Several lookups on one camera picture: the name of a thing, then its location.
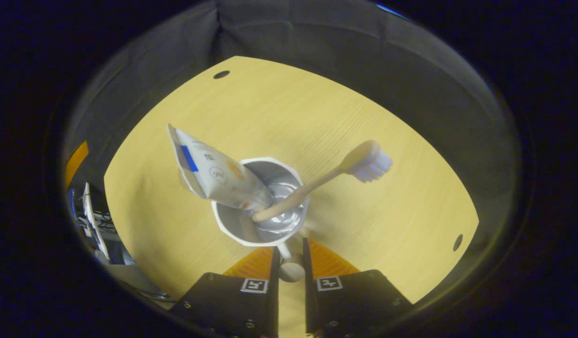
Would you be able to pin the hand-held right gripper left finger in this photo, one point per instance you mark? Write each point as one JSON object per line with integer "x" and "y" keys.
{"x": 275, "y": 291}

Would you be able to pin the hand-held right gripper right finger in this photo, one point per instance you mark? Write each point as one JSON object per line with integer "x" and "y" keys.
{"x": 308, "y": 291}

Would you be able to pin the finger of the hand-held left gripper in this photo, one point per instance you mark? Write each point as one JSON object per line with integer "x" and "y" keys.
{"x": 76, "y": 164}

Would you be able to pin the white toothpaste tube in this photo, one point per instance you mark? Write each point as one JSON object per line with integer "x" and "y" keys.
{"x": 213, "y": 173}

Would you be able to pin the beige toothbrush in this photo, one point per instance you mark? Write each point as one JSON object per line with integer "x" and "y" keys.
{"x": 359, "y": 159}

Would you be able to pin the light wooden desktop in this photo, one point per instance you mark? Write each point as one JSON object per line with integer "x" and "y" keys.
{"x": 387, "y": 211}

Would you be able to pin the white panel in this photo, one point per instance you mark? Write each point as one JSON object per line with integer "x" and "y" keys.
{"x": 95, "y": 220}

